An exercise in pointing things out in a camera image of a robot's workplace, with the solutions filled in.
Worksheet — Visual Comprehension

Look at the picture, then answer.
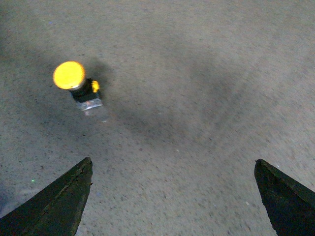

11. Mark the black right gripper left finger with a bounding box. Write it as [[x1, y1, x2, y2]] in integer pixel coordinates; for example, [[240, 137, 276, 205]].
[[0, 157, 93, 236]]

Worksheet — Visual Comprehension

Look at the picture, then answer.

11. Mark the yellow mushroom push button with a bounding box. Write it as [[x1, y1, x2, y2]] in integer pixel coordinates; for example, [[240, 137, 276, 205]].
[[53, 61, 108, 123]]

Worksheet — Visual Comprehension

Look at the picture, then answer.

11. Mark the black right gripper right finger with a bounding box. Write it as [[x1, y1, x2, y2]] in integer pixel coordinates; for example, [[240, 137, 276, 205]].
[[254, 159, 315, 236]]

